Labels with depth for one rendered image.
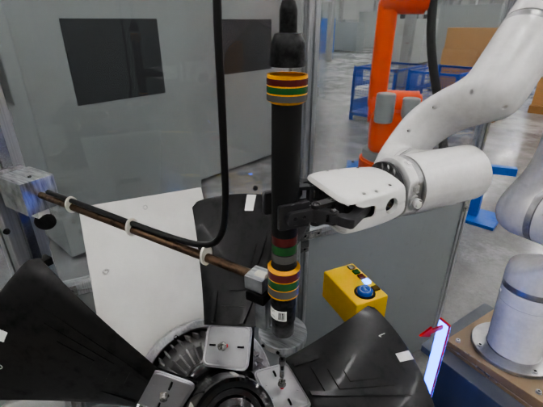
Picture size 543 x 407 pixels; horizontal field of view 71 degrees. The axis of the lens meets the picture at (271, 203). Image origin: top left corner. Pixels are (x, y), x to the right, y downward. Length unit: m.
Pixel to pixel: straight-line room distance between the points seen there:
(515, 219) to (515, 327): 0.26
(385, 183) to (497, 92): 0.22
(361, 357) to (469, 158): 0.38
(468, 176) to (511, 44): 0.19
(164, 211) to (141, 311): 0.22
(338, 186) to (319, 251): 1.05
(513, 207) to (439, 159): 0.45
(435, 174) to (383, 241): 1.17
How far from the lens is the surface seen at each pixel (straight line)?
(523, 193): 0.98
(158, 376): 0.60
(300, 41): 0.40
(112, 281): 0.85
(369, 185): 0.48
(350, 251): 1.61
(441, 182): 0.55
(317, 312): 1.71
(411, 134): 0.66
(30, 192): 0.90
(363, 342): 0.76
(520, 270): 1.03
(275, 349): 0.56
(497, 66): 0.64
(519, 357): 1.14
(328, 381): 0.68
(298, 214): 0.44
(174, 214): 0.87
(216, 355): 0.65
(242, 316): 0.61
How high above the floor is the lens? 1.71
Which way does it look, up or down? 26 degrees down
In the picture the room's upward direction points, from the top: straight up
